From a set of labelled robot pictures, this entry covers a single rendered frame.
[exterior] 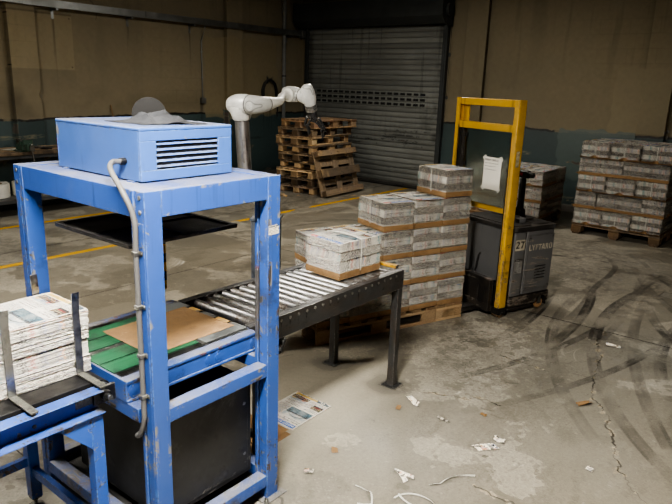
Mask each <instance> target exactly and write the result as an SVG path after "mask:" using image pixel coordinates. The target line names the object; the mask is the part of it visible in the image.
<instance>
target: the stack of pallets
mask: <svg viewBox="0 0 672 504"><path fill-rule="evenodd" d="M318 118H321V120H322V122H323V124H324V125H325V127H326V129H325V130H326V132H325V133H324V134H325V137H324V138H323V140H319V138H322V136H321V131H320V130H321V129H320V128H319V127H318V125H317V124H315V123H313V122H310V123H311V124H309V125H308V126H310V130H311V134H310V135H308V132H307V129H306V126H304V121H305V117H299V118H281V126H278V135H276V143H278V153H279V157H278V159H280V167H276V169H277V175H280V191H285V190H290V189H293V191H292V192H293V193H303V192H308V191H309V195H318V194H320V193H319V192H318V189H320V188H319V187H318V184H317V182H318V179H316V174H315V171H316V169H314V161H313V160H312V155H311V152H316V151H321V150H330V149H337V145H343V148H348V147H351V145H352V143H351V142H348V135H351V129H352V127H356V122H357V119H347V118H334V117H318ZM290 121H292V122H295V124H292V125H290ZM343 121H348V126H343V125H342V123H343ZM328 122H330V125H328ZM337 129H343V133H342V134H336V133H337ZM287 130H292V132H287ZM333 137H340V141H334V140H333ZM285 138H290V139H291V140H287V141H285ZM287 146H289V147H292V148H289V149H287ZM324 146H325V147H326V148H324ZM287 154H290V155H292V156H287ZM288 162H291V163H294V164H288ZM286 171H290V172H286ZM286 179H288V180H286ZM287 186H289V187H288V188H287Z"/></svg>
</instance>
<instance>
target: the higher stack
mask: <svg viewBox="0 0 672 504"><path fill-rule="evenodd" d="M473 170H474V169H471V168H466V167H459V166H458V167H457V166H455V165H450V164H427V165H419V171H418V173H419V174H418V185H417V186H420V187H424V188H428V189H430V191H431V189H433V190H437V191H441V192H445V193H447V192H460V191H471V190H472V189H473V188H472V186H473V182H472V179H473V172H474V171H473ZM441 198H444V197H441ZM443 204H444V205H443V212H442V213H443V215H442V216H443V217H442V220H443V222H444V221H446V220H455V219H465V218H469V217H470V211H469V210H471V197H469V196H462V197H450V198H444V203H443ZM441 230H442V231H441V236H440V239H441V246H440V248H441V251H442V248H445V247H452V246H460V245H467V241H468V239H467V238H468V235H467V234H468V224H466V223H464V224H455V225H446V226H441ZM438 254H440V260H439V271H438V272H439V273H438V274H439V275H440V274H446V273H453V272H459V271H464V269H465V266H466V265H465V263H466V250H459V251H452V252H444V253H438ZM464 279H465V278H464V276H457V277H451V278H445V279H439V280H437V297H436V300H437V301H439V300H444V299H449V298H455V297H461V296H462V292H463V289H462V288H463V282H464ZM461 306H462V301H458V302H453V303H448V304H442V305H437V306H435V309H436V311H435V322H436V321H441V320H446V319H451V318H455V317H460V316H461Z"/></svg>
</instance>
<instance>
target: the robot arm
mask: <svg viewBox="0 0 672 504"><path fill-rule="evenodd" d="M284 101H287V102H301V103H303V104H304V105H305V110H306V112H307V115H306V116H305V121H304V126H306V129H307V132H308V135H310V134H311V130H310V126H308V125H309V124H310V122H313V123H315V124H317V125H318V127H319V128H320V129H321V130H320V131H321V136H322V138H324V137H325V134H324V133H325V132H324V130H325V129H326V127H325V125H324V124H323V122H322V120H321V118H318V117H317V104H316V94H315V91H314V88H313V86H312V85H311V84H304V85H303V86H302V87H301V88H299V87H294V86H286V87H284V88H283V89H282V91H281V93H279V94H278V96H277V97H269V96H256V95H248V94H235V95H232V96H230V97H229V98H228V99H227V101H226V108H227V110H228V111H229V112H230V114H231V116H232V119H233V120H234V121H235V135H236V150H237V166H238V168H240V169H246V170H252V163H251V146H250V128H249V120H250V118H251V115H252V114H258V113H264V112H267V111H270V110H272V109H274V108H276V107H279V106H281V105H282V104H283V103H284ZM308 118H309V121H308V123H307V120H308ZM316 121H317V122H316Z"/></svg>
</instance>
